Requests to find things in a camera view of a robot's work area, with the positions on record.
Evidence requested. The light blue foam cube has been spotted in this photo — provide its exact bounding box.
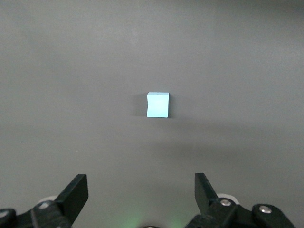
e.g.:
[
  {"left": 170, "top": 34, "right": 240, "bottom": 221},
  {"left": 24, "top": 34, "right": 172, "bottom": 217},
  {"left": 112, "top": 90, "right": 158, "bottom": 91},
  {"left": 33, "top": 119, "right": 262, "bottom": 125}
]
[{"left": 146, "top": 92, "right": 170, "bottom": 118}]

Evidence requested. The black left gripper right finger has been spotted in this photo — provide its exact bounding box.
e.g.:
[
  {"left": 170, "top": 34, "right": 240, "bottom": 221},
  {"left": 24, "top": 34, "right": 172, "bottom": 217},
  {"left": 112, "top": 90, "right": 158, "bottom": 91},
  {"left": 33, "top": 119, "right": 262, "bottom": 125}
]
[{"left": 185, "top": 172, "right": 296, "bottom": 228}]

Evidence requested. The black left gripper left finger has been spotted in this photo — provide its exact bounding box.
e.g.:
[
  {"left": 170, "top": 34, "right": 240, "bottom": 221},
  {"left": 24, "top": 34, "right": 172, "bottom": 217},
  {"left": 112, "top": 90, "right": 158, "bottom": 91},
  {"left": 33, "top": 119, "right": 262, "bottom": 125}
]
[{"left": 0, "top": 174, "right": 89, "bottom": 228}]

